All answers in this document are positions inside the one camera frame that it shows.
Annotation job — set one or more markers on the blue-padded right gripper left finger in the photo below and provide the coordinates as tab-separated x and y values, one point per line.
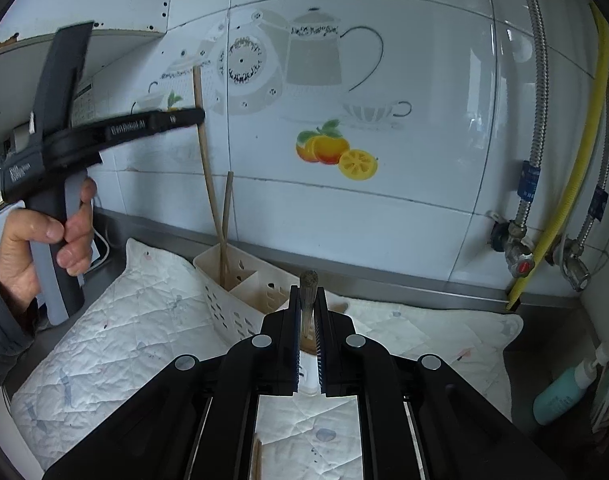
283	326

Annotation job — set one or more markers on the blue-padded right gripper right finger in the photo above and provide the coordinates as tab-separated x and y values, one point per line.
336	360

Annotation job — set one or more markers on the wooden chopstick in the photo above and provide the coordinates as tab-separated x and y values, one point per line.
308	290
224	226
256	460
208	176

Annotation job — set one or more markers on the person's left hand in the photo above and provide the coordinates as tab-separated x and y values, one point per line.
17	270

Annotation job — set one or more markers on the beige plastic utensil holder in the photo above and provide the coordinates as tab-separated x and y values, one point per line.
252	288

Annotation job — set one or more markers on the wooden chopstick in holder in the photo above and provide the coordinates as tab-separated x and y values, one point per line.
224	226
208	176

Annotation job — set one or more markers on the white quilted mat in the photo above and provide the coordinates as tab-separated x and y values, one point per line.
156	311

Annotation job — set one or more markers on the metal water valve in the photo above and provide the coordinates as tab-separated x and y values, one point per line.
509	238

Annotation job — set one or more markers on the teal soap bottle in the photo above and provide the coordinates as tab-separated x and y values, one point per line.
564	392

